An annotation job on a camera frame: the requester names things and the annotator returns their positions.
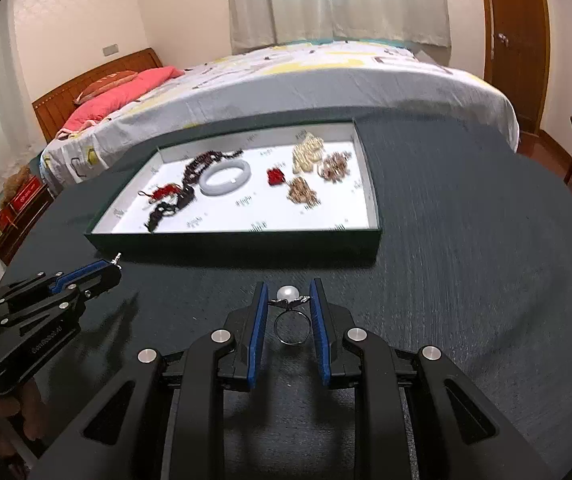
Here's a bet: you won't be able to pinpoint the wooden door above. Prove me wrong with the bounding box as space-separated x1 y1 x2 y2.
477 0 552 136

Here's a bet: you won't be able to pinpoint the green jewelry tray box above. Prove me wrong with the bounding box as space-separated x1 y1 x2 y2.
84 119 383 267

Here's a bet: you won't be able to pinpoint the white jade bangle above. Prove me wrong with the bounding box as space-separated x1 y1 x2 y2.
200 160 253 197

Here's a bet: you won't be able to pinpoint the red knotted cord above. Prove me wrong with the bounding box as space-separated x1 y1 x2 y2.
138 183 184 203

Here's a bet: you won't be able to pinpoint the gold brown bead bracelet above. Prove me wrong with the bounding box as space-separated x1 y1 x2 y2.
286 176 323 207

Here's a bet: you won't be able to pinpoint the dark brown knotted cord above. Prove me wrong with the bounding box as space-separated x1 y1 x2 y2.
146 192 197 233

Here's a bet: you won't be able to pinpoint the bed with patterned sheet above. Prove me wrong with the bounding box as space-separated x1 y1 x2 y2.
40 40 519 196

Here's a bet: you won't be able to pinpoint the cream pearl bracelet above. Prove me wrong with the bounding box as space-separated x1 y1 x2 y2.
292 132 324 173

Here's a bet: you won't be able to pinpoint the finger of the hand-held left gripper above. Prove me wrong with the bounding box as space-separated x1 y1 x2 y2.
0 260 115 312
0 265 123 332

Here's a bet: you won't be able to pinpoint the red boxes beside bed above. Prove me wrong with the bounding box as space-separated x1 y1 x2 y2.
0 185 55 266

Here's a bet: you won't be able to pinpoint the person's left hand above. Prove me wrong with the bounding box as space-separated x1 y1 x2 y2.
0 377 46 461

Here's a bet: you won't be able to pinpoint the silver pearl ring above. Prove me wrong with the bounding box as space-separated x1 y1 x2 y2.
267 285 313 347

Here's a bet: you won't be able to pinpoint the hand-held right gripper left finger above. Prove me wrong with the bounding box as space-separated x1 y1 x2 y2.
28 281 270 480

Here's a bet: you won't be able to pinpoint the wooden headboard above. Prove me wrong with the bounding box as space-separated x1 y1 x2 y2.
32 47 163 143

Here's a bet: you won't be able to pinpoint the dark red bead bracelet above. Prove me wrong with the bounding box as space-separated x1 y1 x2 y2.
181 147 245 206

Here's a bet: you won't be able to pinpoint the white curtain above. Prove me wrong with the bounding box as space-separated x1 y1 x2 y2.
226 0 452 55

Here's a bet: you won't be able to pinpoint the pink pearl cluster bracelet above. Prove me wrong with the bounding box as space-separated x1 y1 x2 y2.
317 151 353 181

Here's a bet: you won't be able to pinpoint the orange pillow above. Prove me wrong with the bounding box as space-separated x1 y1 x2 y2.
73 70 139 106

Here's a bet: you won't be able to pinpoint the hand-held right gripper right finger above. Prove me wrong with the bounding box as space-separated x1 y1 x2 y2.
308 278 552 480

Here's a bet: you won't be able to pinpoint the brown teddy bear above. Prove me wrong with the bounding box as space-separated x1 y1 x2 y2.
3 167 34 201

